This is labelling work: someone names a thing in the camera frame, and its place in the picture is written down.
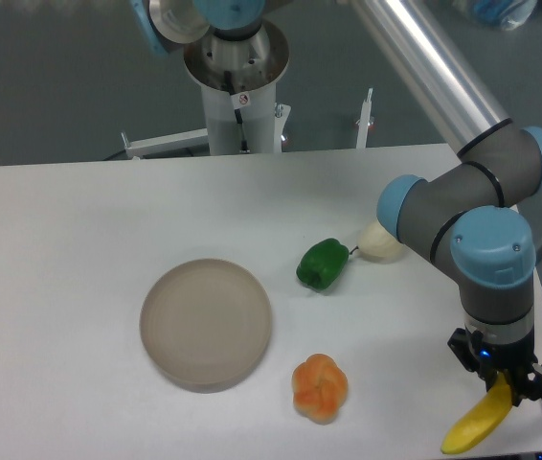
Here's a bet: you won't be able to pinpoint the black cable on pedestal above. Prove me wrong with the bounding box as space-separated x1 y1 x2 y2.
223 70 251 155

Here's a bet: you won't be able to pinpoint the green toy bell pepper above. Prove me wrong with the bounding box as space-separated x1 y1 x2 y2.
296 238 350 291

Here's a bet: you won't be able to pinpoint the beige round plate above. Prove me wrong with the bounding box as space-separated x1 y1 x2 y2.
139 259 272 393

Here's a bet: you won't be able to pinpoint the yellow toy banana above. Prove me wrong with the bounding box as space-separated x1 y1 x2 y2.
440 373 513 454

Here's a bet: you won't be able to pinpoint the clear plastic bag blue contents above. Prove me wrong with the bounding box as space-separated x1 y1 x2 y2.
450 0 542 32

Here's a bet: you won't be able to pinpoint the white metal bracket left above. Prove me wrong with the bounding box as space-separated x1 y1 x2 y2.
121 128 208 158

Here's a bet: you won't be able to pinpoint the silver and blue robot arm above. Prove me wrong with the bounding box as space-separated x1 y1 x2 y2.
132 1 542 404

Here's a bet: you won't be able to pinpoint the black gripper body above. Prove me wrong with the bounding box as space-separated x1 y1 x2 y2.
462 328 537 383

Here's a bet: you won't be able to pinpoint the white toy garlic bulb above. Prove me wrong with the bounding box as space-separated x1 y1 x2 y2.
357 220 402 261

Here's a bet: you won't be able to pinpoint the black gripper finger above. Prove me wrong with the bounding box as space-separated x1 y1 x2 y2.
447 328 487 380
509 362 542 405

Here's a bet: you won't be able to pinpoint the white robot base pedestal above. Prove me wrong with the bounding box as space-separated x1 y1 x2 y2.
184 20 290 155

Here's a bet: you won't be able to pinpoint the orange knotted bread roll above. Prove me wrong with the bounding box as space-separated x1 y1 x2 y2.
291 354 349 425

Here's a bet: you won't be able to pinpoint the white metal bracket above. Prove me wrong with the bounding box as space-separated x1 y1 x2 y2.
355 87 374 149
121 128 208 158

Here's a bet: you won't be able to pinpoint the white metal bracket right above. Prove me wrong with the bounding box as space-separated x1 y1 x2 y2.
355 87 374 149

